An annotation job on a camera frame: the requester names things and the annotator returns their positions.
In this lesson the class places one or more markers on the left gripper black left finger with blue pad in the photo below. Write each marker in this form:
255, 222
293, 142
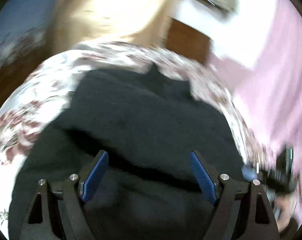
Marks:
57, 208

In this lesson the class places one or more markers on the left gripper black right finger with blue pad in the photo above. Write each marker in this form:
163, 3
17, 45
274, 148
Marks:
241, 210

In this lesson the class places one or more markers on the dark green large garment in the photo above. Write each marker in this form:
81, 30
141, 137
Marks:
149, 125

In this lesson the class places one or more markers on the person's right hand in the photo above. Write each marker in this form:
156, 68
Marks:
286, 206

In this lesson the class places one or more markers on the pink curtain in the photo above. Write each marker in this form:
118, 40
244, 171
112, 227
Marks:
263, 50

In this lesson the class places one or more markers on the floral satin bedspread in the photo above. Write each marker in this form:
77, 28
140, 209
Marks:
48, 90

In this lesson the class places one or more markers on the brown wooden headboard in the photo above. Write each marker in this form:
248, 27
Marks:
188, 42

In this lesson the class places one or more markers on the blue floral fabric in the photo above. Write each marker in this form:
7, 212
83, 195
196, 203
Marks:
18, 18

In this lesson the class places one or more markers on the yellow draped cloth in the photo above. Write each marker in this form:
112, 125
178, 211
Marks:
141, 22

